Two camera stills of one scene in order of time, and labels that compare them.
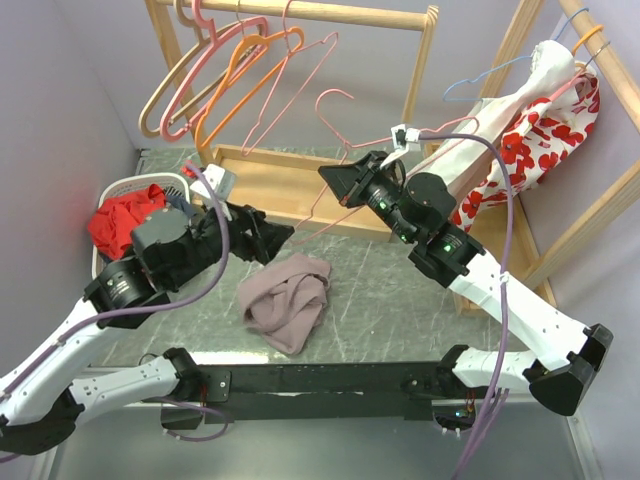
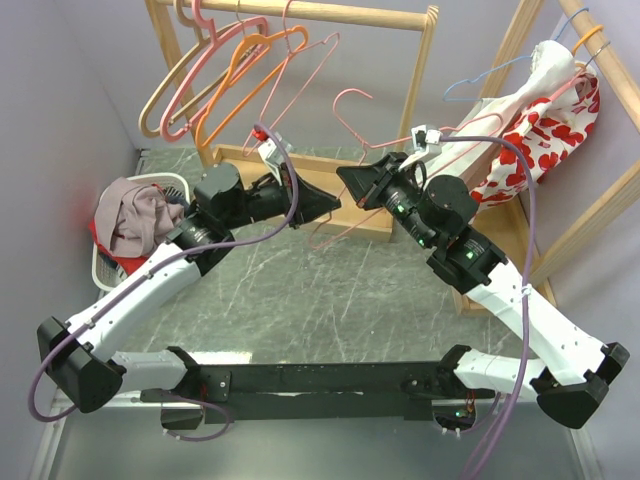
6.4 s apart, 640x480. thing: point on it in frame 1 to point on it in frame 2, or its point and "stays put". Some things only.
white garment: (457, 161) stays put
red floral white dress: (548, 131) stays put
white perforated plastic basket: (174, 184) stays put
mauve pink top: (285, 297) to (132, 218)
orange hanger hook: (587, 35) stays put
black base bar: (342, 391) stays put
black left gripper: (267, 239) to (312, 202)
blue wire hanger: (586, 9) stays put
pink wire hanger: (321, 116) to (380, 145)
